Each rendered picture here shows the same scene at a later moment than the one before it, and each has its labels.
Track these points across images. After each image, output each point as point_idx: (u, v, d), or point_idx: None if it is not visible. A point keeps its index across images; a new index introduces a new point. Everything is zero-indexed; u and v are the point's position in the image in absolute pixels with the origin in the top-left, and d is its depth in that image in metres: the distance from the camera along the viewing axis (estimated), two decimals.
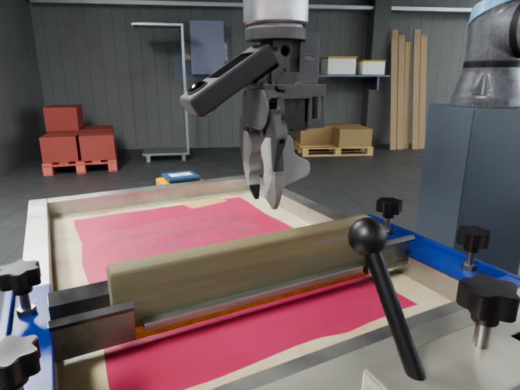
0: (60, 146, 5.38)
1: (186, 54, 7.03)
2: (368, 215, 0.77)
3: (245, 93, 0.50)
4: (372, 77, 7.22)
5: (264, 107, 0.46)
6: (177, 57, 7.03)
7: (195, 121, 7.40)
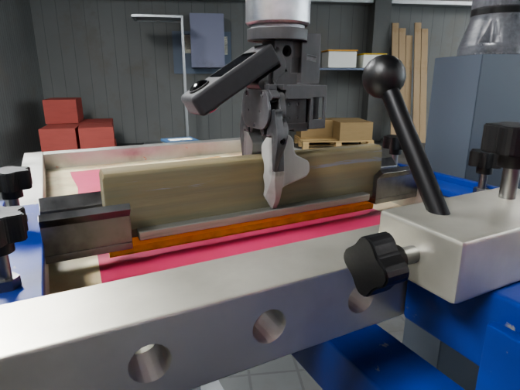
0: (59, 138, 5.35)
1: (186, 47, 7.01)
2: None
3: (247, 93, 0.50)
4: None
5: (265, 107, 0.46)
6: (176, 50, 7.00)
7: (195, 115, 7.37)
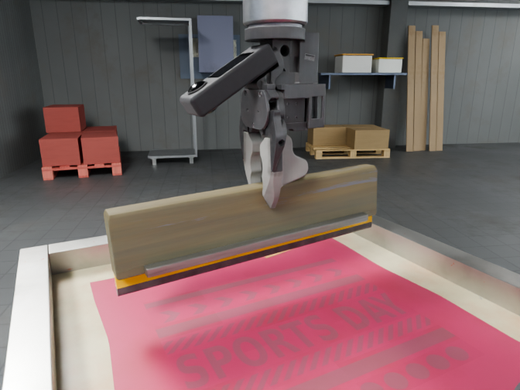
0: (61, 148, 5.04)
1: (193, 51, 6.70)
2: None
3: (245, 93, 0.50)
4: (388, 76, 6.89)
5: (264, 107, 0.46)
6: (183, 54, 6.70)
7: (202, 121, 7.07)
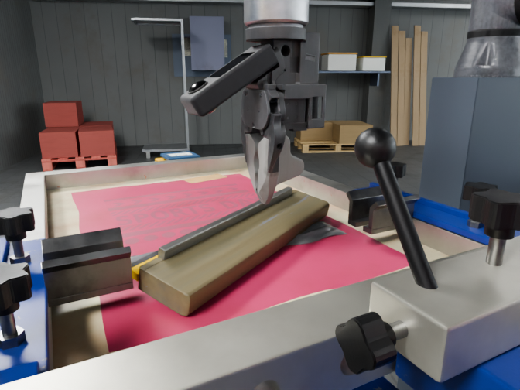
0: (59, 141, 5.36)
1: (186, 50, 7.02)
2: (371, 183, 0.76)
3: (245, 93, 0.50)
4: (372, 73, 7.21)
5: (265, 107, 0.46)
6: (176, 53, 7.01)
7: (195, 118, 7.38)
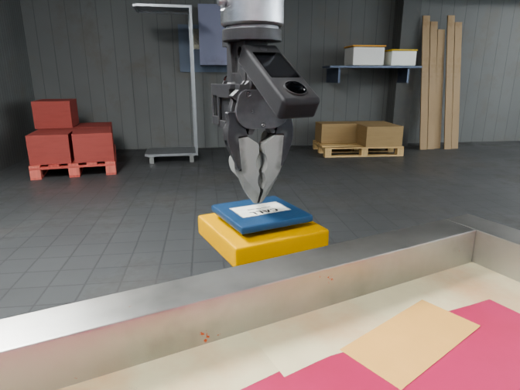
0: (50, 145, 4.63)
1: (193, 42, 6.29)
2: None
3: (247, 94, 0.47)
4: (400, 69, 6.48)
5: None
6: (183, 46, 6.29)
7: (203, 118, 6.65)
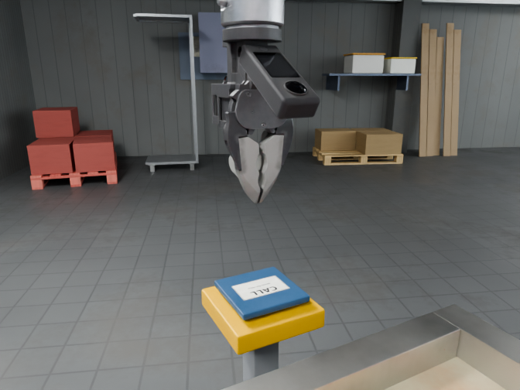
0: (52, 155, 4.67)
1: (193, 50, 6.32)
2: None
3: (248, 94, 0.47)
4: (400, 76, 6.51)
5: None
6: (183, 53, 6.32)
7: (203, 124, 6.69)
